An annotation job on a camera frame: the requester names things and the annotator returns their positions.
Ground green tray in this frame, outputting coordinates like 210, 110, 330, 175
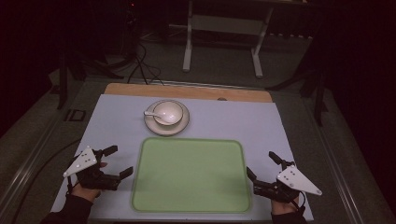
130, 136, 252, 215

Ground black floor cable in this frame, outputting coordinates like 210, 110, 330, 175
11, 138, 82, 224

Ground white metal stand frame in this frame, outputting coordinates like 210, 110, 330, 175
182, 0, 276, 79

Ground person's left hand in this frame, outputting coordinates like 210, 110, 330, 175
71, 182, 103, 203

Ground person's right hand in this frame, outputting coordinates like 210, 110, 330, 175
271, 199, 299, 216

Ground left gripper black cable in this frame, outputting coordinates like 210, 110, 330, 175
64, 175, 75, 196

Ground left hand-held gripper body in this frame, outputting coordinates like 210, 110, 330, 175
63, 146, 121, 191

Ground black stand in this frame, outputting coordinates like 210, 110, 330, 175
266, 29, 330, 127

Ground white bowl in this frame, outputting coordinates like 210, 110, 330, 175
151, 101, 184, 127

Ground white ceramic spoon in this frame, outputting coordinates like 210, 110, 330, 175
143, 110, 176, 124

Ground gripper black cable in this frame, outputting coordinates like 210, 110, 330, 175
291, 189, 308, 216
64, 175, 75, 196

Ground black floor cables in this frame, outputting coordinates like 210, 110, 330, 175
125, 31, 166, 87

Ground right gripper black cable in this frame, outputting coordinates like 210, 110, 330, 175
291, 189, 308, 216

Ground white saucer plate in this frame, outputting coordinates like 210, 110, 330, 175
143, 99, 191, 137

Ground black floor box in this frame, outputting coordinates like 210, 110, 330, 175
64, 108, 87, 122

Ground pale blue table sheet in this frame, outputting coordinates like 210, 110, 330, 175
50, 93, 314, 222

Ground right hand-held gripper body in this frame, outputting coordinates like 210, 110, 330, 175
253, 160, 323, 204

